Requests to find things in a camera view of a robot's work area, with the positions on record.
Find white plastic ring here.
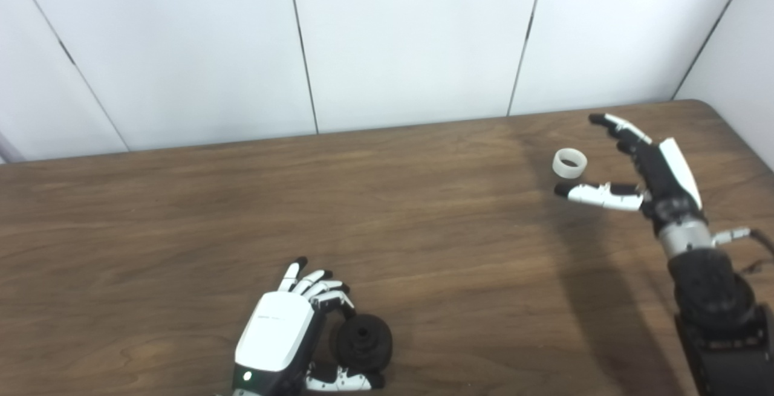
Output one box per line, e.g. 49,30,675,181
552,148,588,180

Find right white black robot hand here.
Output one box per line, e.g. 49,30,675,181
553,113,706,233

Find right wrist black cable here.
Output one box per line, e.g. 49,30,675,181
712,227,774,276

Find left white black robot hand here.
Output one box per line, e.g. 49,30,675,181
232,256,386,396

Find round black gear part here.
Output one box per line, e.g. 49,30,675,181
336,314,394,374

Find grey wall corner strip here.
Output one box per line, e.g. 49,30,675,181
0,132,26,163

